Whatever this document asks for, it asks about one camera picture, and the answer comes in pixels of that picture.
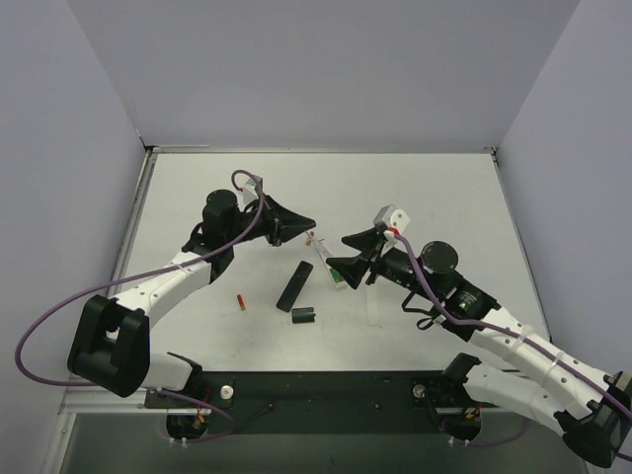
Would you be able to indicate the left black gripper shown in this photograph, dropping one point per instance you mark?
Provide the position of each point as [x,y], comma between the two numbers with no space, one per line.
[272,222]

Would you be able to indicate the black remote control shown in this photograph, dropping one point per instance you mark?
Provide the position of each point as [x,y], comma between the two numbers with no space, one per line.
[294,286]

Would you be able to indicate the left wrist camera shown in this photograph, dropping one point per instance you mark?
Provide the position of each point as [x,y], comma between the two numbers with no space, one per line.
[250,190]

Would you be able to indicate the green battery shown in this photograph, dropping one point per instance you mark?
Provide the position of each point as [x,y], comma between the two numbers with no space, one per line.
[338,280]

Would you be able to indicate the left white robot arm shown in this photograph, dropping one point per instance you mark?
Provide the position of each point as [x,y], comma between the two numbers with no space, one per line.
[112,344]

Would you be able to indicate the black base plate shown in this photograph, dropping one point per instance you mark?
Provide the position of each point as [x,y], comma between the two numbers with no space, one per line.
[318,402]

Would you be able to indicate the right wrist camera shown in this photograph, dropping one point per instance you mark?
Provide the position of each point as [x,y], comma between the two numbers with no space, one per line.
[391,221]

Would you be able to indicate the black battery cover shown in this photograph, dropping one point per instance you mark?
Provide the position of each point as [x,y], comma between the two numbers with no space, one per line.
[303,315]

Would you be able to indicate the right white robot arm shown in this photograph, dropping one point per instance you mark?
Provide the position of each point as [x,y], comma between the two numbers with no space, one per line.
[590,409]

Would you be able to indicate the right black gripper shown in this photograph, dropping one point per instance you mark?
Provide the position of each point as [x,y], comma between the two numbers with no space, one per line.
[373,258]

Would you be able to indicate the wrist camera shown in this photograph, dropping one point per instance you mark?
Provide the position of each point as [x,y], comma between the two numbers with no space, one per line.
[391,221]
[250,190]

